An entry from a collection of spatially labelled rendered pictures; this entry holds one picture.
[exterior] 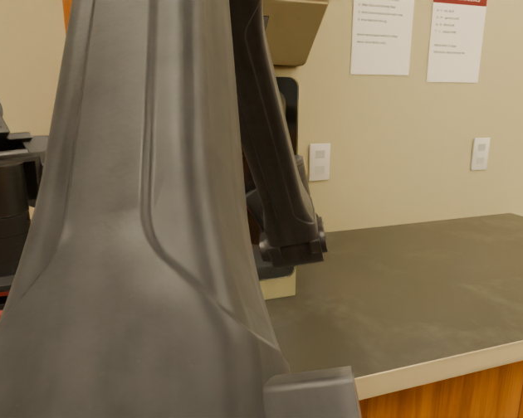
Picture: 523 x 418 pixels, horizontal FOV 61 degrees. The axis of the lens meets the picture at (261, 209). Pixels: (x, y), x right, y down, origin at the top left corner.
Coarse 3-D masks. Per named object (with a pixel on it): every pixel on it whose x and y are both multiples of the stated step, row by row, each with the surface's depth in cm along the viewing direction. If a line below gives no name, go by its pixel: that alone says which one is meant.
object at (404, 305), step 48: (336, 240) 133; (384, 240) 133; (432, 240) 133; (480, 240) 133; (336, 288) 99; (384, 288) 99; (432, 288) 99; (480, 288) 99; (288, 336) 79; (336, 336) 79; (384, 336) 79; (432, 336) 79; (480, 336) 79; (384, 384) 69
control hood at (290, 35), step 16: (272, 0) 69; (288, 0) 69; (304, 0) 70; (320, 0) 71; (272, 16) 71; (288, 16) 72; (304, 16) 73; (320, 16) 73; (272, 32) 74; (288, 32) 75; (304, 32) 75; (272, 48) 77; (288, 48) 78; (304, 48) 78; (288, 64) 81
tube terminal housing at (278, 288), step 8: (280, 72) 83; (288, 72) 84; (296, 72) 84; (296, 80) 85; (264, 280) 92; (272, 280) 93; (280, 280) 93; (288, 280) 94; (264, 288) 93; (272, 288) 93; (280, 288) 94; (288, 288) 94; (264, 296) 93; (272, 296) 94; (280, 296) 94
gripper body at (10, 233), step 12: (12, 216) 42; (24, 216) 43; (0, 228) 41; (12, 228) 42; (24, 228) 43; (0, 240) 41; (12, 240) 42; (24, 240) 43; (0, 252) 41; (12, 252) 42; (0, 264) 42; (12, 264) 42; (0, 276) 42; (12, 276) 42; (0, 288) 40
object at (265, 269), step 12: (288, 84) 83; (288, 96) 83; (288, 108) 84; (288, 120) 84; (252, 180) 85; (252, 216) 87; (252, 228) 87; (252, 240) 88; (264, 264) 90; (264, 276) 90; (276, 276) 91; (288, 276) 92
